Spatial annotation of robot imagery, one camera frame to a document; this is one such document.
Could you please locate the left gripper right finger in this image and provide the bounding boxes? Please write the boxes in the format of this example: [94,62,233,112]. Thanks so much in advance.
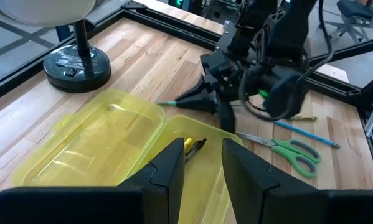
[222,138,373,224]

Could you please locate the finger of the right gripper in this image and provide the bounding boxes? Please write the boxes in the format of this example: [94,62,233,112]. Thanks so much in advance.
[181,76,212,99]
[175,90,237,134]

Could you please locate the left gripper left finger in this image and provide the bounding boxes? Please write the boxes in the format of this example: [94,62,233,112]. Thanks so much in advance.
[0,138,186,224]

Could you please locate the green handled scissors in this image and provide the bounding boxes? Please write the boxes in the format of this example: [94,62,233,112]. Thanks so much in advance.
[235,131,323,179]

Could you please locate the yellow translucent supply box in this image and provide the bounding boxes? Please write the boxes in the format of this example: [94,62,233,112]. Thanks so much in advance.
[11,89,245,224]

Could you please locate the blue pencil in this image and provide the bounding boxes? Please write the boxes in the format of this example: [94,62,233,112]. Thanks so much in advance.
[273,120,342,149]

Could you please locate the golden brown crayon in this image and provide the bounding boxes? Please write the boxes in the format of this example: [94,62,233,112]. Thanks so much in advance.
[286,116,318,123]

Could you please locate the black desk lamp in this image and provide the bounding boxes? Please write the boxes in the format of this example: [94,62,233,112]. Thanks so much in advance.
[0,0,112,93]

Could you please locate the office chair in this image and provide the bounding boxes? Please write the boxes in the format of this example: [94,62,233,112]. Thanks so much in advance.
[324,0,373,44]

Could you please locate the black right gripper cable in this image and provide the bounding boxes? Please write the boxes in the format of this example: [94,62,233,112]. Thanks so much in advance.
[238,0,334,123]

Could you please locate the black table frame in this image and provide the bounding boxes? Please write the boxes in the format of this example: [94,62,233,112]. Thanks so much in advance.
[0,0,373,162]

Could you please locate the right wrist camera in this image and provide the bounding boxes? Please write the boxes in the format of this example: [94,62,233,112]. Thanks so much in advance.
[260,65,308,121]

